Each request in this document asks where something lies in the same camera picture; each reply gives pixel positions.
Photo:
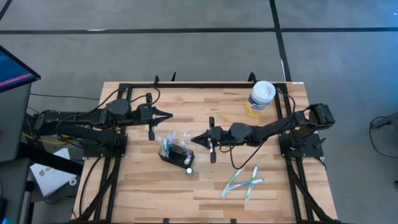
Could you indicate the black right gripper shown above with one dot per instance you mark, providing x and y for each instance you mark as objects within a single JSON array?
[{"x": 221, "y": 137}]

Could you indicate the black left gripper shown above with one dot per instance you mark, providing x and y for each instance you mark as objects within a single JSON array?
[{"x": 141, "y": 114}]

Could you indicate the green toothbrush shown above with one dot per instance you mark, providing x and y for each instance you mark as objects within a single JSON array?
[
  {"x": 231, "y": 183},
  {"x": 252, "y": 182}
]

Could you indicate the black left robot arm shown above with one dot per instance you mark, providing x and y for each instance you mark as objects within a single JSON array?
[{"x": 77, "y": 118}]

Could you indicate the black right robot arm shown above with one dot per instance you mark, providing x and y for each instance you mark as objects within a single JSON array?
[{"x": 280, "y": 124}]

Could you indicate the Lysol wipes canister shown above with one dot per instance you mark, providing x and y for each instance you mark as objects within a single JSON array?
[{"x": 263, "y": 90}]

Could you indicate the white tape roll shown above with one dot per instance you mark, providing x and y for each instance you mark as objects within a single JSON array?
[{"x": 70, "y": 181}]

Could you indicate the black stand beam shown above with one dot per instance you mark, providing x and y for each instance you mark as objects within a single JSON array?
[{"x": 49, "y": 158}]

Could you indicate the white paper sheet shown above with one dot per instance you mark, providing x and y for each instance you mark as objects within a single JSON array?
[{"x": 49, "y": 177}]

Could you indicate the monitor with blue screen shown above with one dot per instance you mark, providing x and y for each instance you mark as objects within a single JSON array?
[{"x": 12, "y": 71}]

